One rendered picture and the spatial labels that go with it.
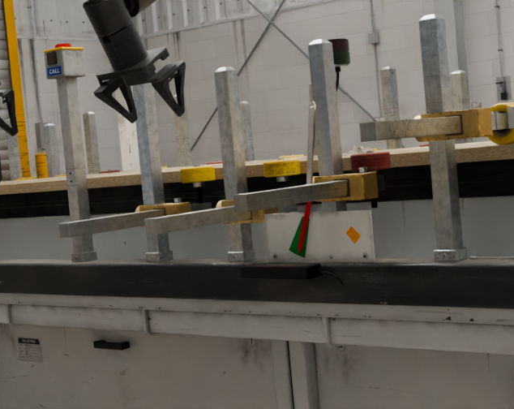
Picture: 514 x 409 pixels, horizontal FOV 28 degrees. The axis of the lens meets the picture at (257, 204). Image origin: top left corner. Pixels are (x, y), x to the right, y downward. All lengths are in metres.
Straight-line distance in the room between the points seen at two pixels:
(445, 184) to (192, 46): 10.17
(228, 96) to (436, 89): 0.49
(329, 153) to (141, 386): 1.08
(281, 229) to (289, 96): 8.99
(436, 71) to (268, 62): 9.38
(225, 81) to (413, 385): 0.77
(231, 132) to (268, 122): 9.08
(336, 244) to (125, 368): 1.03
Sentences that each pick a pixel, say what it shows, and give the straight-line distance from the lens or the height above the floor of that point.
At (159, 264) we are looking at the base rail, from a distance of 2.30.
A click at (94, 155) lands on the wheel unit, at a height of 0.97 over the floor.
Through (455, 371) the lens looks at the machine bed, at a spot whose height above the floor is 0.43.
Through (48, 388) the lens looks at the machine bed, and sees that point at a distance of 3.13.
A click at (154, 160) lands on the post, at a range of 2.32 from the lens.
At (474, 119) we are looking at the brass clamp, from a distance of 1.82.
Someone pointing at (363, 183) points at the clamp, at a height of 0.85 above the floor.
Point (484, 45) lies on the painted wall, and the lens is 9.83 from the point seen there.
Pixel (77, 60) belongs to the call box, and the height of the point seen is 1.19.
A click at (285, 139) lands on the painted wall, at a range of 11.09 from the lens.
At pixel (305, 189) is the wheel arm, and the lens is 1.85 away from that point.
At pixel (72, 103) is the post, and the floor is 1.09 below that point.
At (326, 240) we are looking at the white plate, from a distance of 2.01.
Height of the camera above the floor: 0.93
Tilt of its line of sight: 3 degrees down
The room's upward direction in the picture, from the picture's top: 5 degrees counter-clockwise
